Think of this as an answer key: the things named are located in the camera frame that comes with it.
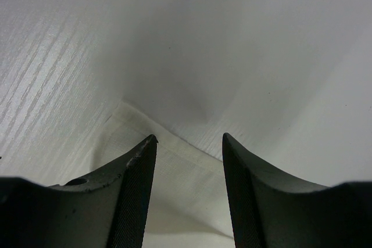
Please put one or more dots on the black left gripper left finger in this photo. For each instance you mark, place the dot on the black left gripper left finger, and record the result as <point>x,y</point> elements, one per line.
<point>107,207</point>

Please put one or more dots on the white cloth napkin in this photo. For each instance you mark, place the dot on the white cloth napkin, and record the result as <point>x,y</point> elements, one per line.
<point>188,205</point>

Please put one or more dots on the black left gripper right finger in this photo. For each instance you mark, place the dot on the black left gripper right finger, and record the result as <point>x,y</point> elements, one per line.
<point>272,208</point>

